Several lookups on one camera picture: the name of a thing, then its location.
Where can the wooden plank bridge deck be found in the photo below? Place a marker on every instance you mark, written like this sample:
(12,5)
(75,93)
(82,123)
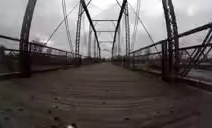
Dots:
(104,93)

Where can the dark metal bridge railing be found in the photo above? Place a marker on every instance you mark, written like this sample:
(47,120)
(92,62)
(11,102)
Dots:
(165,61)
(54,60)

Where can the robot's own part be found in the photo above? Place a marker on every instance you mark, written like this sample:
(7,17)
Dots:
(71,126)

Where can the steel bridge truss frame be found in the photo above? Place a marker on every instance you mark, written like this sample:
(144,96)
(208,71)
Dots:
(25,36)

